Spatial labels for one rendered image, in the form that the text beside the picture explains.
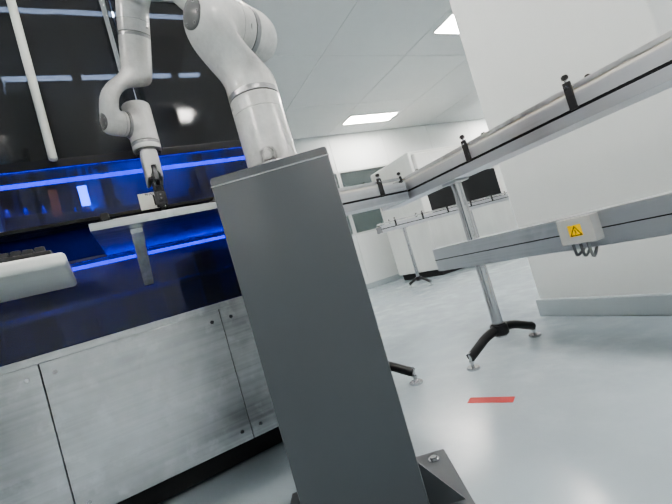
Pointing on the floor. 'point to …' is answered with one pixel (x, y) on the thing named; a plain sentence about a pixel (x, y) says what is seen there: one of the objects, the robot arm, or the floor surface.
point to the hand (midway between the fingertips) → (161, 199)
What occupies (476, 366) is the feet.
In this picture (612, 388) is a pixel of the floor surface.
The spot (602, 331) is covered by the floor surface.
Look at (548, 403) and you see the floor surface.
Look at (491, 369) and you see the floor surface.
